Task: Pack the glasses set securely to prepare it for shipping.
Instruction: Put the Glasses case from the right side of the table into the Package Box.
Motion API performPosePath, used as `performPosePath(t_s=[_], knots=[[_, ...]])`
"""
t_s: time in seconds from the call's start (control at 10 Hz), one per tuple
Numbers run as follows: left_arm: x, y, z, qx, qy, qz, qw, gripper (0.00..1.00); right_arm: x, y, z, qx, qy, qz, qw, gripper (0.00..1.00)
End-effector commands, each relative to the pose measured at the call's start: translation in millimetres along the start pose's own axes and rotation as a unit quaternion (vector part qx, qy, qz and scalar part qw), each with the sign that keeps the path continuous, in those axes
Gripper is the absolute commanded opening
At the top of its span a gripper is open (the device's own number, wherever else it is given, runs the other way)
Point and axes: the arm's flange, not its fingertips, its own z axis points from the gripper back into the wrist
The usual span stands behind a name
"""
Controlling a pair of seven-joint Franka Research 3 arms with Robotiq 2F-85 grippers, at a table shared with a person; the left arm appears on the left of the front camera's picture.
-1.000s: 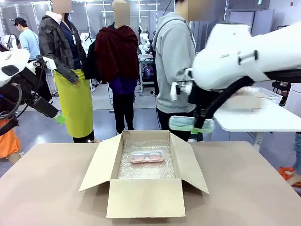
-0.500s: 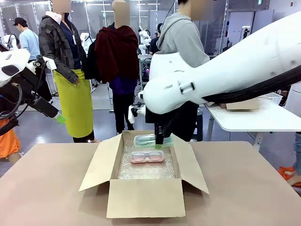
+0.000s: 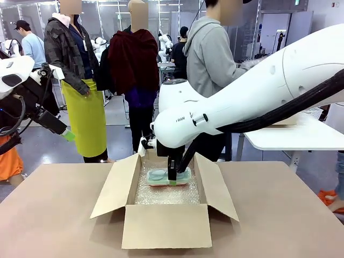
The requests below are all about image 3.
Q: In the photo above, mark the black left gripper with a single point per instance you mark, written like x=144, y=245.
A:
x=51, y=122

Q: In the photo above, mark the flat cardboard sheet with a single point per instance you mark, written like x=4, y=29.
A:
x=286, y=122

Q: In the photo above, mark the orange cloth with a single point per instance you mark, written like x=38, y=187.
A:
x=326, y=197

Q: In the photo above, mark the person in black clothes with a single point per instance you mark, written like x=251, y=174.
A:
x=179, y=56

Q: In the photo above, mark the white mesh basket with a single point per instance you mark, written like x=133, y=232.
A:
x=313, y=113

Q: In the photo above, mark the person in grey hoodie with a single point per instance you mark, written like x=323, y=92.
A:
x=207, y=61

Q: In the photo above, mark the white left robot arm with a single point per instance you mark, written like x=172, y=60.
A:
x=13, y=75

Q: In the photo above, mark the open cardboard box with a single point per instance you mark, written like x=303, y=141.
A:
x=166, y=227

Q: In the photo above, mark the mannequin with maroon cloth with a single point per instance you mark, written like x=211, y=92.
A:
x=134, y=67

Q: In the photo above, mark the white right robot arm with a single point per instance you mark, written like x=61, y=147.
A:
x=242, y=99

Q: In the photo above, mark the mannequin with orange garment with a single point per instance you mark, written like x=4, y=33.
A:
x=9, y=161

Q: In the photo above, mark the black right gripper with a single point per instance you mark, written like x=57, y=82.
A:
x=168, y=151

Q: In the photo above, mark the clear orange glasses case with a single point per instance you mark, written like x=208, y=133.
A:
x=158, y=176

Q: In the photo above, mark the mannequin with yellow apron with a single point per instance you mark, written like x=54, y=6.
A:
x=80, y=80

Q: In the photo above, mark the person in light blue shirt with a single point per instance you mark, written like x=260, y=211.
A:
x=32, y=49

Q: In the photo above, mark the white table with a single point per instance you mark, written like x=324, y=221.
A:
x=295, y=137

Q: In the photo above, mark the bubble wrap sheet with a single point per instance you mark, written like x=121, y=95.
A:
x=166, y=194

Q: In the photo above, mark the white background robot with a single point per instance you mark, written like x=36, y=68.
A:
x=13, y=48
x=164, y=47
x=99, y=47

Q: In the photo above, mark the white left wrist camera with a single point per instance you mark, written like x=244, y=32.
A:
x=55, y=73

